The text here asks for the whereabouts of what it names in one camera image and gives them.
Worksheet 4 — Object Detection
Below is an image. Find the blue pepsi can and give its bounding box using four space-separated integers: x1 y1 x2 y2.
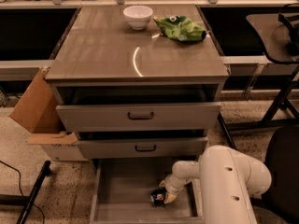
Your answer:
150 187 167 205

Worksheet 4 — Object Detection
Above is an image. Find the white ceramic bowl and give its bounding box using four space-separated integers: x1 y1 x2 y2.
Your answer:
123 6 153 30

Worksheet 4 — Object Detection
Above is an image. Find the middle grey drawer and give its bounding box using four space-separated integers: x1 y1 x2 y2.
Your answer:
77 137 207 159

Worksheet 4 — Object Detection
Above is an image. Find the black stand leg left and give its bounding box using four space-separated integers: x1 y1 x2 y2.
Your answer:
0 161 50 224

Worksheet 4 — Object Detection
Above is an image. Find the brown cardboard box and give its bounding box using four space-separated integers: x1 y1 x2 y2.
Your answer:
9 68 85 161

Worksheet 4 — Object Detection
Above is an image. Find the black cable on floor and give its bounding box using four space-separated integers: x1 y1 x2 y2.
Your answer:
0 160 46 224

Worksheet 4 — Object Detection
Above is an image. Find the black office chair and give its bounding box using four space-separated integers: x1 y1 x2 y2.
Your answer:
250 126 299 224

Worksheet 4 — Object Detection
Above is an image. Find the bottom open grey drawer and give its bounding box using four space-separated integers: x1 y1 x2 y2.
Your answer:
90 157 204 224

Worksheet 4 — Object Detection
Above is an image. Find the black side table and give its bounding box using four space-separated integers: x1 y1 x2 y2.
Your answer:
217 3 299 151

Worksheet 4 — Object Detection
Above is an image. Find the grey drawer cabinet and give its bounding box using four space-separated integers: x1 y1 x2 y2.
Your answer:
45 4 230 173

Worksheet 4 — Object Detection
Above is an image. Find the green chip bag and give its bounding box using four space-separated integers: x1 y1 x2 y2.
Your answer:
153 16 206 42

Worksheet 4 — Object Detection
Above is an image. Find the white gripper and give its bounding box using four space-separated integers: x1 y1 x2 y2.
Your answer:
159 174 191 204

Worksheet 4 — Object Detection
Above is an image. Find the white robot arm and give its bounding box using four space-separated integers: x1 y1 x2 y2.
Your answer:
160 146 272 224

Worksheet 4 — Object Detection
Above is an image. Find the top grey drawer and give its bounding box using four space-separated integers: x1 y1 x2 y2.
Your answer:
56 102 221 133

